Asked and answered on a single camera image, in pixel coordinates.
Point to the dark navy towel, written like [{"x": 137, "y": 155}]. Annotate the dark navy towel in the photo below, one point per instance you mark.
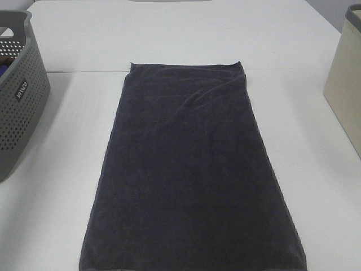
[{"x": 186, "y": 183}]

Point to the grey perforated plastic basket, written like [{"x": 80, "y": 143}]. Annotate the grey perforated plastic basket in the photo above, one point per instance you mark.
[{"x": 25, "y": 87}]

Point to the beige bin with grey rim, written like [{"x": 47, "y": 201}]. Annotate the beige bin with grey rim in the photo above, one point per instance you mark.
[{"x": 342, "y": 87}]

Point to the blue cloth in basket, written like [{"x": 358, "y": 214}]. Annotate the blue cloth in basket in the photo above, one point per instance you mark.
[{"x": 5, "y": 62}]

